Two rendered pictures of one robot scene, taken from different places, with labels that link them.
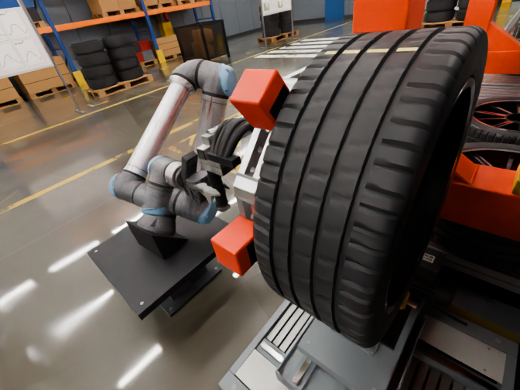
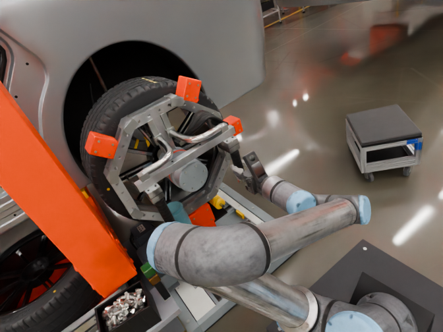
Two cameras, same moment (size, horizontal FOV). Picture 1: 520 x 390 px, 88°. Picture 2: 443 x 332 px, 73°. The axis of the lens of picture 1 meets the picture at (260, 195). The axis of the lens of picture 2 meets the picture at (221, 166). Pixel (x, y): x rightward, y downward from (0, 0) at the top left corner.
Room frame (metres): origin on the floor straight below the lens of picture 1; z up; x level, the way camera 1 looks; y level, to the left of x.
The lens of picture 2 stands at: (1.63, 0.38, 1.52)
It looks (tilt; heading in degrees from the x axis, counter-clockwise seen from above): 34 degrees down; 199
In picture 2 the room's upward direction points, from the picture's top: 19 degrees counter-clockwise
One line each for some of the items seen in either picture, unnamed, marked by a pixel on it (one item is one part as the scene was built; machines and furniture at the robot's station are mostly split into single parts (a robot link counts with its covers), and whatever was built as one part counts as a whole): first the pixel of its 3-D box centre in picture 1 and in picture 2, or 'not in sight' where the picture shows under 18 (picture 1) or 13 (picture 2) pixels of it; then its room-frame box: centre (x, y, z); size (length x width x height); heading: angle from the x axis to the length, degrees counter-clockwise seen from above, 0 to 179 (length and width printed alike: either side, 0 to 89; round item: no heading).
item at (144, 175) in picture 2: not in sight; (147, 148); (0.79, -0.15, 1.03); 0.19 x 0.18 x 0.11; 43
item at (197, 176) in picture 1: (195, 183); (259, 181); (0.78, 0.20, 0.80); 0.12 x 0.08 x 0.09; 43
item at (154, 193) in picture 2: not in sight; (151, 190); (0.90, -0.15, 0.93); 0.09 x 0.05 x 0.05; 43
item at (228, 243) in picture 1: (240, 244); (229, 127); (0.41, 0.06, 0.85); 0.09 x 0.08 x 0.07; 133
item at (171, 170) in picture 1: (179, 176); (275, 188); (0.83, 0.26, 0.81); 0.10 x 0.05 x 0.09; 133
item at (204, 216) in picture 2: not in sight; (196, 215); (0.60, -0.19, 0.48); 0.16 x 0.12 x 0.17; 43
